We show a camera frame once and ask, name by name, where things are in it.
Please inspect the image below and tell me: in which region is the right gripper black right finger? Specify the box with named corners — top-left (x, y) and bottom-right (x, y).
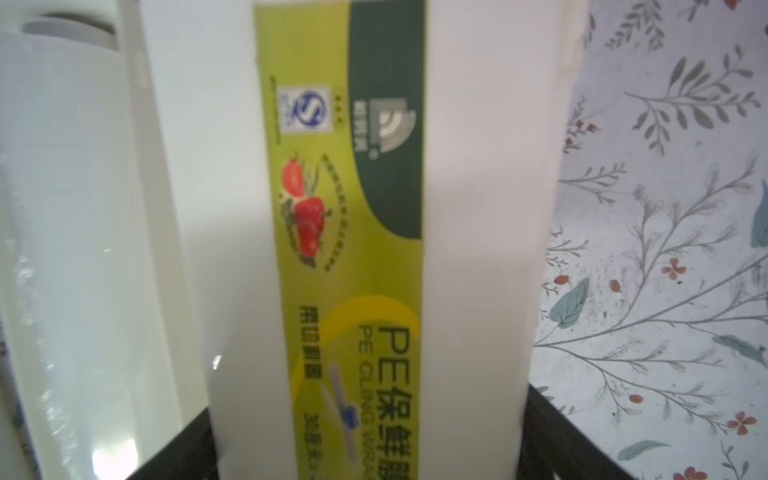
top-left (518, 385), bottom-right (632, 480)

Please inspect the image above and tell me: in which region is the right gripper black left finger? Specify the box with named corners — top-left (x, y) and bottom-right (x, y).
top-left (128, 409), bottom-right (219, 480)

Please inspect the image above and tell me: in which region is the plastic wrap roll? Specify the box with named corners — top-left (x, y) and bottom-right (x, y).
top-left (1, 15), bottom-right (180, 479)

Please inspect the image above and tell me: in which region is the cream dispenser lid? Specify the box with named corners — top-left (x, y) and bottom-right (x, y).
top-left (139, 1), bottom-right (588, 479)

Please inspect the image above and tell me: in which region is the floral table mat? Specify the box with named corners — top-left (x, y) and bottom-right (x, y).
top-left (531, 1), bottom-right (767, 479)

